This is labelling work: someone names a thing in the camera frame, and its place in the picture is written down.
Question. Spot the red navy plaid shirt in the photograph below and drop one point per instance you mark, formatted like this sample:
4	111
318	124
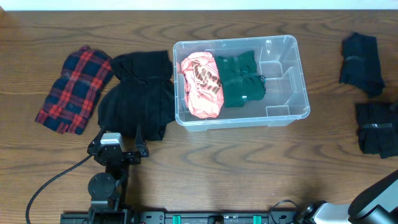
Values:
72	98

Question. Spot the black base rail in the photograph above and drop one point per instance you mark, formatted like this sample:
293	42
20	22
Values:
159	217

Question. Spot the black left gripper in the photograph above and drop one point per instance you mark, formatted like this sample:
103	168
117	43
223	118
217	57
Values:
142	152

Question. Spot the dark green garment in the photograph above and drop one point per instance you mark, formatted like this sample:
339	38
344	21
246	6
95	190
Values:
240	80

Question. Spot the clear plastic storage bin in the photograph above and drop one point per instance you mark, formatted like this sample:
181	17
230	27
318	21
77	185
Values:
277	60

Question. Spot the large black folded garment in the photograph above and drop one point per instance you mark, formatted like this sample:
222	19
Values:
144	96

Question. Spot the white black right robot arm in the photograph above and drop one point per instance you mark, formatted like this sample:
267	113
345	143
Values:
375	205

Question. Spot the pink folded garment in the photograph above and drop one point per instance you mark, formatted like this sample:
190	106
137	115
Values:
203	89

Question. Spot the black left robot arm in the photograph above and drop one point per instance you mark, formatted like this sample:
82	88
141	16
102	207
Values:
108	189

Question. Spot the navy garment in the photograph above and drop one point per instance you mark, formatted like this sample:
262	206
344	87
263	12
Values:
361	65

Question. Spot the black taped folded garment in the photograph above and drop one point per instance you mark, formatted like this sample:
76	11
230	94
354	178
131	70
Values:
377	128

